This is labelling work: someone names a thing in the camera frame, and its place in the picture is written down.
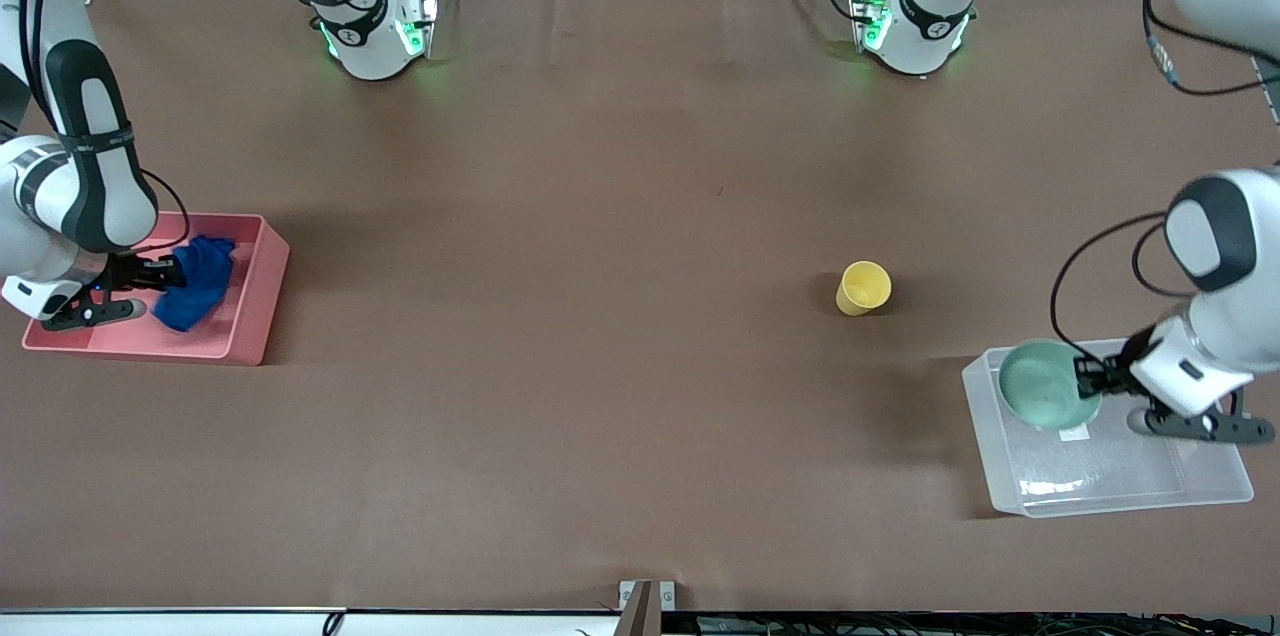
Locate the brown table cover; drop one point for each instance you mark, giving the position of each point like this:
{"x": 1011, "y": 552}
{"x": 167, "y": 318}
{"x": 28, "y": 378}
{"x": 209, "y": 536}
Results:
{"x": 640, "y": 316}

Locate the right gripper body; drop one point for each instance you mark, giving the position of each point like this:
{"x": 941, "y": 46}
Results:
{"x": 127, "y": 273}

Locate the yellow plastic cup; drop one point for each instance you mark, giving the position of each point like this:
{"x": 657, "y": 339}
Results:
{"x": 865, "y": 288}

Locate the blue cloth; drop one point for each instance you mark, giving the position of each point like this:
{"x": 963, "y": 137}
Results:
{"x": 200, "y": 286}

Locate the pink plastic bin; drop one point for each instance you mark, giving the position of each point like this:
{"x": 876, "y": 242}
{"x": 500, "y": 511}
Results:
{"x": 250, "y": 316}

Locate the clear plastic storage box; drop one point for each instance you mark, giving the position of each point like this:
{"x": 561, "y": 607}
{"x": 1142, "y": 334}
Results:
{"x": 1100, "y": 476}

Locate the white square sticker label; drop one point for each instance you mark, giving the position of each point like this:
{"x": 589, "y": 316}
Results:
{"x": 1076, "y": 434}

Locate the mint green bowl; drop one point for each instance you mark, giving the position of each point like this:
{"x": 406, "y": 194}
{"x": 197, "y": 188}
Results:
{"x": 1040, "y": 384}

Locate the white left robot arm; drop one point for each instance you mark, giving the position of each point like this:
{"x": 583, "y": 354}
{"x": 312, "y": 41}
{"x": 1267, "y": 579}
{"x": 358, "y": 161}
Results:
{"x": 930, "y": 16}

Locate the grey metal table bracket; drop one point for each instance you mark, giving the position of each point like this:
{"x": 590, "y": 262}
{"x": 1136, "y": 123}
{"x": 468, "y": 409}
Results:
{"x": 640, "y": 606}

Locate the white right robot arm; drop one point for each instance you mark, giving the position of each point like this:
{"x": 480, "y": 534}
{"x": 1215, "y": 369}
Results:
{"x": 100, "y": 176}

